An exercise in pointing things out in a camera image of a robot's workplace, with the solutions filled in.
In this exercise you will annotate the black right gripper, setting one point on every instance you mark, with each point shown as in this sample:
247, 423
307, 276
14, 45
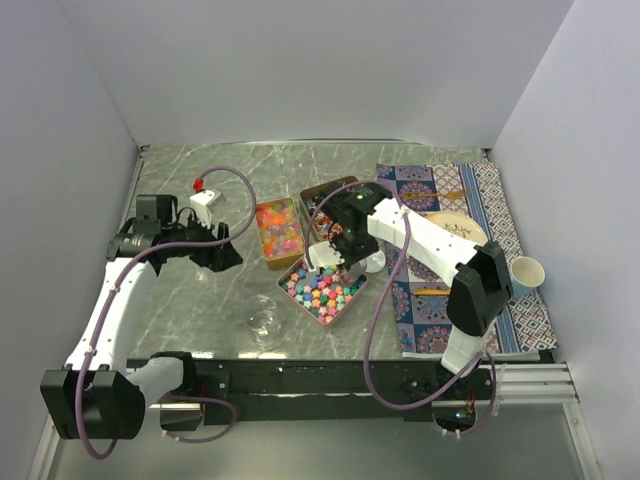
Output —
371, 248

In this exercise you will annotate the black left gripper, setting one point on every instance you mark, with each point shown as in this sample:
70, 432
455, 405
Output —
217, 257

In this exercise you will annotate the silver metal scoop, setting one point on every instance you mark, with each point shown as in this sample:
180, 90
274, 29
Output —
350, 275

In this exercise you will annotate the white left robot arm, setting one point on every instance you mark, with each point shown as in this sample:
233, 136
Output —
92, 394

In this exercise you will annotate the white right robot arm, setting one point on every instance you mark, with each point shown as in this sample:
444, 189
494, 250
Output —
477, 274

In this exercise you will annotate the gold tin of gummy candies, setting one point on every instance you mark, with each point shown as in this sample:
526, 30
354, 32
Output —
280, 233

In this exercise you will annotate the pink tin of star candies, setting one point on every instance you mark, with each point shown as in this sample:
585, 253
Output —
321, 295

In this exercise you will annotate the clear glass jar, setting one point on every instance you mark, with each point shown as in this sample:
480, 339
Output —
263, 322

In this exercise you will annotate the cream and orange plate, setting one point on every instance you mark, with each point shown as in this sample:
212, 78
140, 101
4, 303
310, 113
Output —
460, 225

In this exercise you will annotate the gold fork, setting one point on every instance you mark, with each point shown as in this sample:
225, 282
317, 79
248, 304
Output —
451, 195

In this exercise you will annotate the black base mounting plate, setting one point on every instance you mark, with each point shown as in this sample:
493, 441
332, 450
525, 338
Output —
291, 390

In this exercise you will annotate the light blue mug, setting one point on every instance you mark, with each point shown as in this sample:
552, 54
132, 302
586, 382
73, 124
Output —
527, 274

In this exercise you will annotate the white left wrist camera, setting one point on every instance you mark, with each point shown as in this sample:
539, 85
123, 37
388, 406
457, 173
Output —
204, 203

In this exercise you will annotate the aluminium frame rail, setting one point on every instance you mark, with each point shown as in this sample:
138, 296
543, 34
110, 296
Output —
518, 383

